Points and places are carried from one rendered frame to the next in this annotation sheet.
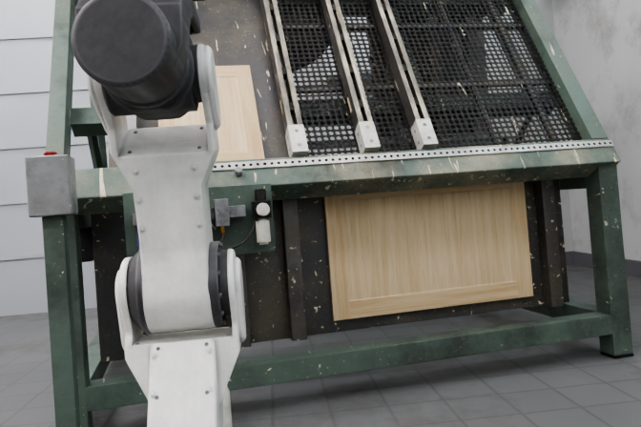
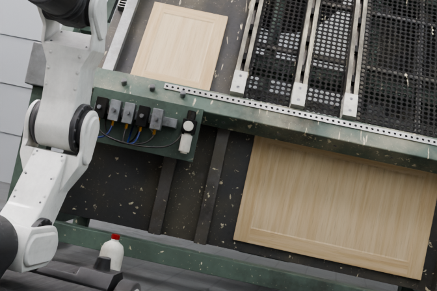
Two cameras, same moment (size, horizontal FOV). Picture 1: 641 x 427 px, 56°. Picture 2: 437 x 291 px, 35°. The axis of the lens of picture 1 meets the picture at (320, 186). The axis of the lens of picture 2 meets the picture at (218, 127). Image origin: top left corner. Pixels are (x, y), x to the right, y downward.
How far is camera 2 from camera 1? 107 cm
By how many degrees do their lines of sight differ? 16
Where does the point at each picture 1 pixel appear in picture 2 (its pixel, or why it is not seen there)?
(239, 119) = (202, 56)
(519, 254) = (417, 239)
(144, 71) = not seen: outside the picture
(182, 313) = (53, 134)
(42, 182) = (39, 61)
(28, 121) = not seen: hidden behind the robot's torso
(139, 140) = (60, 36)
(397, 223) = (311, 177)
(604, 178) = not seen: outside the picture
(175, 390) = (36, 173)
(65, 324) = not seen: hidden behind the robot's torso
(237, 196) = (175, 112)
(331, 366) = (211, 267)
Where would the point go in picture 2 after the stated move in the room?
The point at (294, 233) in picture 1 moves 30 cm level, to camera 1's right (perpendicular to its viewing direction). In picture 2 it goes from (219, 158) to (281, 171)
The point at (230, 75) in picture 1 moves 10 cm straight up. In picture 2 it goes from (209, 21) to (213, 1)
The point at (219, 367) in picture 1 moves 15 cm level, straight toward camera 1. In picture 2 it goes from (65, 171) to (48, 171)
